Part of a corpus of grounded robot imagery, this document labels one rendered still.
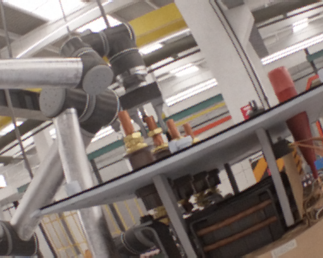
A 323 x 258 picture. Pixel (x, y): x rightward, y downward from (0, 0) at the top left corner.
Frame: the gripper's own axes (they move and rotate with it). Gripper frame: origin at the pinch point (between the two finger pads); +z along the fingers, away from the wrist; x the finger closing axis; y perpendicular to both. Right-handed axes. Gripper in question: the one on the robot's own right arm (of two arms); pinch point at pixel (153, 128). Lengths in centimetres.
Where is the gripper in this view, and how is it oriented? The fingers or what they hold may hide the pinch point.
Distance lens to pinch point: 195.4
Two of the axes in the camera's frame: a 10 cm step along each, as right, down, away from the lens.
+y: 0.7, 1.0, 9.9
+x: -9.2, 3.9, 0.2
